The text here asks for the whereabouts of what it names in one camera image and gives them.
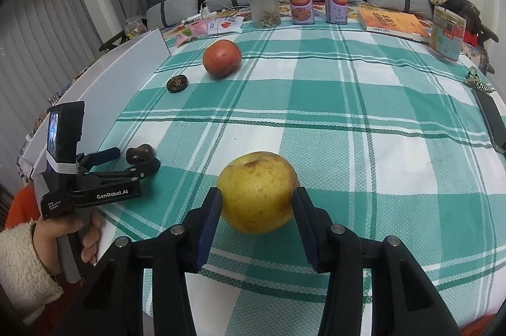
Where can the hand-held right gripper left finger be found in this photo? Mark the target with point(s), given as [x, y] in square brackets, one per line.
[209, 225]

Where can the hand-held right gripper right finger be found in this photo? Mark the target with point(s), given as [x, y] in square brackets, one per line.
[306, 225]

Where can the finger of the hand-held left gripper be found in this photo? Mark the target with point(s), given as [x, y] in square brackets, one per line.
[148, 167]
[101, 155]

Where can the dark brown water chestnut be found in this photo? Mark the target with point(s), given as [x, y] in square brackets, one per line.
[139, 152]
[176, 84]

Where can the yellow apple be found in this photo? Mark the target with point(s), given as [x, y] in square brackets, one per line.
[259, 197]

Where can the person's left forearm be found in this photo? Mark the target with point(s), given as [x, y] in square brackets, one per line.
[19, 272]

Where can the person's left hand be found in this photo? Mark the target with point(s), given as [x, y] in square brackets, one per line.
[47, 237]

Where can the orange fleece cloth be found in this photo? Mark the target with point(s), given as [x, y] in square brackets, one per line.
[19, 205]

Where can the white board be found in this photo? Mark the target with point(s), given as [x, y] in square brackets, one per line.
[118, 91]

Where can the green checked tablecloth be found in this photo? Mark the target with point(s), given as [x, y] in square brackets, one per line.
[355, 162]

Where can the red apple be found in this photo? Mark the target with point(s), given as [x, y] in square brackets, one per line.
[222, 58]

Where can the small glass jar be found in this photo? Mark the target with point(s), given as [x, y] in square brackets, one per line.
[133, 28]

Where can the pink snack packet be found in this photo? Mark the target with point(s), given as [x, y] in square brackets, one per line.
[189, 31]

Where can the grey curtain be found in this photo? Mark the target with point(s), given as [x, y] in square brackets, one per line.
[47, 24]

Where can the white packet with red print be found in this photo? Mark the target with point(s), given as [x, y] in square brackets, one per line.
[225, 24]

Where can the white power strip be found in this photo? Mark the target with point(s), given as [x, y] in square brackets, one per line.
[205, 14]

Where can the glass jar with black lid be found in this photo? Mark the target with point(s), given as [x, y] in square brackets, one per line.
[264, 10]

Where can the orange book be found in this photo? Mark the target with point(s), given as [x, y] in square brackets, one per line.
[391, 24]

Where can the pink food can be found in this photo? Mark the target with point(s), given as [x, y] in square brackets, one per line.
[301, 4]
[336, 4]

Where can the colourful printed canister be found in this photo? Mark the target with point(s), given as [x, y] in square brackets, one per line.
[446, 35]

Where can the red cloth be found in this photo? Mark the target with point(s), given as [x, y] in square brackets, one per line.
[470, 36]

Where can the dark patterned cloth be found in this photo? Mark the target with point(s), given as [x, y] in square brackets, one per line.
[458, 6]

